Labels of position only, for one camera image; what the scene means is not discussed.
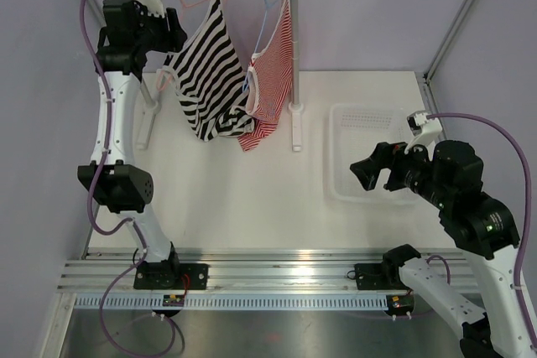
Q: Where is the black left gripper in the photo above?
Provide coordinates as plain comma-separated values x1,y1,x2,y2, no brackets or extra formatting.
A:
133,3,186,53

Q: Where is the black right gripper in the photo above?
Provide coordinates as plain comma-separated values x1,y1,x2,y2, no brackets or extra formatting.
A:
350,134,451,208

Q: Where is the black white striped tank top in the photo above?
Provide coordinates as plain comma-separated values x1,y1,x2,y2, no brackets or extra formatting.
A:
161,0,255,142

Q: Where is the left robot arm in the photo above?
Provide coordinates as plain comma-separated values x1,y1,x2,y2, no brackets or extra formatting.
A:
77,0,190,290

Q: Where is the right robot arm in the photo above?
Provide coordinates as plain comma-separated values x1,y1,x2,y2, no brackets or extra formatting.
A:
350,141,536,357

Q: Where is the red white striped tank top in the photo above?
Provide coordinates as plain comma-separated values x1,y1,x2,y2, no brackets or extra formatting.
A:
238,0,293,152

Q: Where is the white plastic basket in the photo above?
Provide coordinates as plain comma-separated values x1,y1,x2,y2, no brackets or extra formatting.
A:
327,103,418,205

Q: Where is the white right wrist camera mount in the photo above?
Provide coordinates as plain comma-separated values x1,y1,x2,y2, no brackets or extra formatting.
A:
404,111,443,154

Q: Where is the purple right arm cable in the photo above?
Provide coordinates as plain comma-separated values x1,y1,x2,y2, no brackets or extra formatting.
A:
427,112,530,313

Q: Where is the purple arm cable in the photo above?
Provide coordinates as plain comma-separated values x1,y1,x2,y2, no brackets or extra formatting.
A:
427,112,530,313
79,0,185,355

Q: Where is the blue wire hanger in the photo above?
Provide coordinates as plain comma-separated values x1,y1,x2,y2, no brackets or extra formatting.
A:
242,0,284,92

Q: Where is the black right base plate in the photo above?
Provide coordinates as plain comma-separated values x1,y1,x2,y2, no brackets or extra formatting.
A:
353,263,397,291

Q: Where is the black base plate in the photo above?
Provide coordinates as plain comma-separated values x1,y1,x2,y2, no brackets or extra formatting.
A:
133,262,209,290
353,263,397,291

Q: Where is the right aluminium frame post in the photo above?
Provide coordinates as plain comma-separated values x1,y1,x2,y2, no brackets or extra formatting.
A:
423,0,477,85

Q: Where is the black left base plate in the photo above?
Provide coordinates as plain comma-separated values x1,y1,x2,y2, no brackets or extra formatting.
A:
133,262,209,290

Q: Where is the aluminium mounting rail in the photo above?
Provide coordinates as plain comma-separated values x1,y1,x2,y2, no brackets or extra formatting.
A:
57,247,383,293

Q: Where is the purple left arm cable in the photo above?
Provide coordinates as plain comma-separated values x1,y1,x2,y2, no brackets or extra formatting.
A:
79,0,185,355

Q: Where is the white slotted cable duct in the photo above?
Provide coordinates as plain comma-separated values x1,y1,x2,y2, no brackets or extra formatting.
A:
75,293,388,311

